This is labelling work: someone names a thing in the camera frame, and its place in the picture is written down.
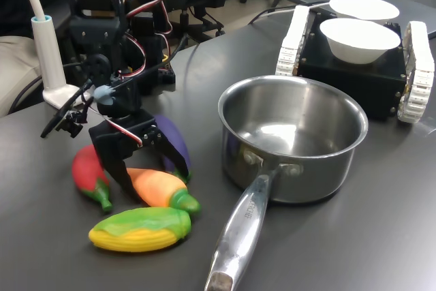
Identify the white bowl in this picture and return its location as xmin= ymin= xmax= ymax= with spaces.
xmin=328 ymin=0 xmax=401 ymax=22
xmin=319 ymin=18 xmax=402 ymax=65

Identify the orange toy carrot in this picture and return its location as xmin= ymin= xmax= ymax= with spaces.
xmin=126 ymin=167 xmax=202 ymax=213

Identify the small white-tracked vehicle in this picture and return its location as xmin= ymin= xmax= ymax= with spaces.
xmin=275 ymin=5 xmax=436 ymax=124

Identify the small black gripper camera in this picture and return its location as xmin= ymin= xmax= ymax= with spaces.
xmin=40 ymin=81 xmax=93 ymax=139

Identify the pale grey putty lump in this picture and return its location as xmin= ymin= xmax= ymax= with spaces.
xmin=93 ymin=85 xmax=116 ymax=106

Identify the red toy chilli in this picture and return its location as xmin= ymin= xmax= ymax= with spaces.
xmin=71 ymin=144 xmax=113 ymax=213

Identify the yellow green toy corn cob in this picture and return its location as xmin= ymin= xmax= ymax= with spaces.
xmin=88 ymin=206 xmax=192 ymax=254

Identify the steel pan with long handle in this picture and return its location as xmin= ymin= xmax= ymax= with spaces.
xmin=204 ymin=75 xmax=370 ymax=291

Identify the purple toy aubergine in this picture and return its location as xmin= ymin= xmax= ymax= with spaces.
xmin=155 ymin=114 xmax=192 ymax=183

